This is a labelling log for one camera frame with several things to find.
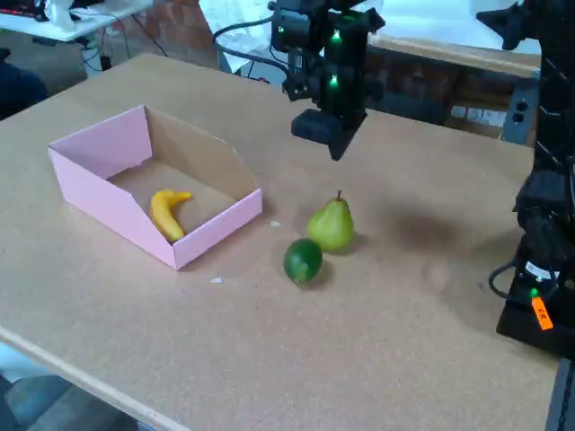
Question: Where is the black red keyboard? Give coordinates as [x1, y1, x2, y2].
[0, 0, 49, 22]

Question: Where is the grey outlet post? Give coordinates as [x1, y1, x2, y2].
[501, 83, 540, 145]

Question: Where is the looped black camera cable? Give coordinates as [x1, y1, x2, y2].
[212, 16, 293, 75]

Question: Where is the yellow toy banana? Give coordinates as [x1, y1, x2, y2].
[148, 189, 193, 243]

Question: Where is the small black camera box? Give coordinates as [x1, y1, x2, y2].
[281, 66, 315, 102]

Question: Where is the round green toy fruit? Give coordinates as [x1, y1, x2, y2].
[283, 238, 324, 285]

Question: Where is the wooden workbench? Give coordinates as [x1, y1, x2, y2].
[366, 0, 543, 136]

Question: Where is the green toy pear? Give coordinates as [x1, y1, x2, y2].
[306, 189, 356, 253]

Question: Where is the seated person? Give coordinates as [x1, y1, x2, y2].
[0, 47, 50, 121]

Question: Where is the orange label tag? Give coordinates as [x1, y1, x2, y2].
[531, 298, 553, 332]

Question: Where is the white desk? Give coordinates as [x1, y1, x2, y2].
[0, 0, 154, 80]

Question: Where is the pink cardboard box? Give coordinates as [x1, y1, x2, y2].
[48, 104, 263, 271]

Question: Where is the black arm base cable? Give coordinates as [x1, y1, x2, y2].
[488, 262, 526, 307]

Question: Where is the white desk object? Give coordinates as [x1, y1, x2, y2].
[44, 0, 76, 31]

